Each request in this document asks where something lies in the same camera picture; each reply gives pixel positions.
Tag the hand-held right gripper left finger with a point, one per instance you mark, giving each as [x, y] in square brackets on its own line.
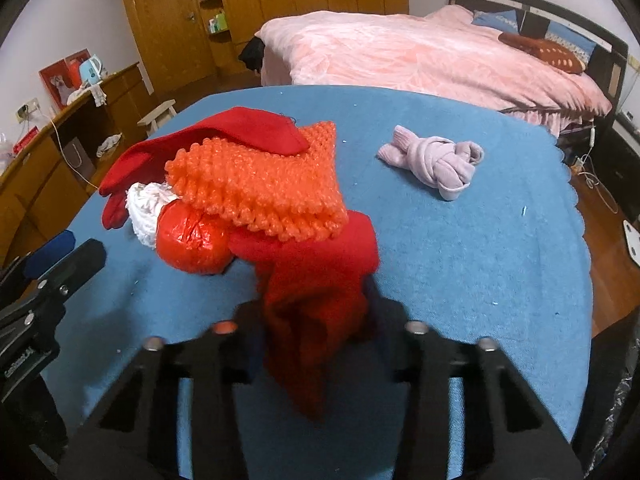
[245, 350]

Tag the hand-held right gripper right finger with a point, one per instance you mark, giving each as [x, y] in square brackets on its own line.
[400, 350]

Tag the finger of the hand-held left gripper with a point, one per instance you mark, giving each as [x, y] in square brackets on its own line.
[75, 267]
[50, 252]

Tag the white knit sock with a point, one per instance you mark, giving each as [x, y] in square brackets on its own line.
[142, 215]

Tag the red plastic bag ball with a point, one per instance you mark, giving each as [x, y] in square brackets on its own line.
[192, 240]

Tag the orange bumpy chenille mitt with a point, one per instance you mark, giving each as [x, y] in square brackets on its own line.
[260, 185]

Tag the knotted lilac socks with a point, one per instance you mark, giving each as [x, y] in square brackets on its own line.
[435, 165]

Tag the wooden dresser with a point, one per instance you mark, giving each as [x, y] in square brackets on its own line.
[40, 190]

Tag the blue table cloth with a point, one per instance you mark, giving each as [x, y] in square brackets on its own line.
[450, 270]

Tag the crumpled white cloth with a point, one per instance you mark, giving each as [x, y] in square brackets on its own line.
[110, 144]

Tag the red gift box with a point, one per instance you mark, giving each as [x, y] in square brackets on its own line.
[60, 80]

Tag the small wooden stool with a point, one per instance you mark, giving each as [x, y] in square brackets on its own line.
[157, 115]

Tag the light blue kettle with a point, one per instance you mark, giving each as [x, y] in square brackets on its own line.
[92, 71]

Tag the wooden door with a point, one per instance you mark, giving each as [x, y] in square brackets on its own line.
[160, 30]

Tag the white bathroom scale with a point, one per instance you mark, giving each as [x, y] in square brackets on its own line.
[634, 242]

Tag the yellow power strip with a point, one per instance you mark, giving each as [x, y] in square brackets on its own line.
[580, 162]

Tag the black cloth bundle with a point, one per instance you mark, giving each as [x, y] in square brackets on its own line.
[252, 55]

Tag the green bottle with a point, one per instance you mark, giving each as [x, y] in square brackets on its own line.
[221, 21]

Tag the bed with pink blanket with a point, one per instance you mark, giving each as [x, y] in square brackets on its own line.
[425, 60]

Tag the brown dotted pillow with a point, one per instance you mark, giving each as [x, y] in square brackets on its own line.
[545, 52]

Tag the blue pillow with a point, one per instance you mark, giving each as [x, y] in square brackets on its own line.
[495, 19]
[575, 42]

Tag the white wall socket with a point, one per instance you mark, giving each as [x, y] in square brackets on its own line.
[27, 110]

